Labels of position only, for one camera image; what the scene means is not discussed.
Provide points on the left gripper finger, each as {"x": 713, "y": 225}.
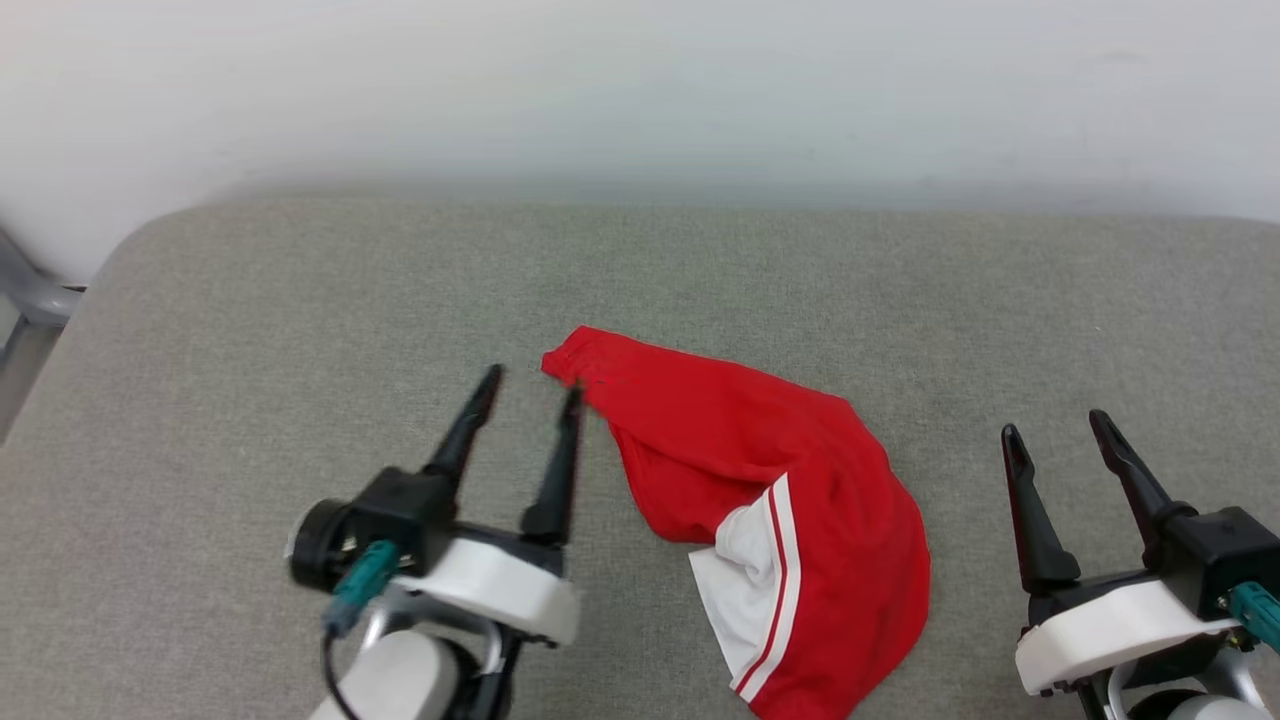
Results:
{"x": 462, "y": 430}
{"x": 556, "y": 480}

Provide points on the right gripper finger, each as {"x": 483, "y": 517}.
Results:
{"x": 1035, "y": 520}
{"x": 1135, "y": 475}

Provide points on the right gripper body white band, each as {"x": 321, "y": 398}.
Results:
{"x": 1110, "y": 635}

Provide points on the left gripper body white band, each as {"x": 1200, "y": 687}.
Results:
{"x": 500, "y": 590}

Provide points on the red and white jersey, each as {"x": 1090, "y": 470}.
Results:
{"x": 720, "y": 440}

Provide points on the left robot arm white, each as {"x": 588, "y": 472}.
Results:
{"x": 400, "y": 680}

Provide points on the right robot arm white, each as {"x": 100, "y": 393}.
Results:
{"x": 1225, "y": 706}

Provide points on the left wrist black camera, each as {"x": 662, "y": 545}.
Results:
{"x": 400, "y": 510}

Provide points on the wrist black camera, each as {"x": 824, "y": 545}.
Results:
{"x": 400, "y": 510}
{"x": 1220, "y": 550}

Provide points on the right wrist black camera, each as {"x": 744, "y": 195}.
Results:
{"x": 1220, "y": 550}

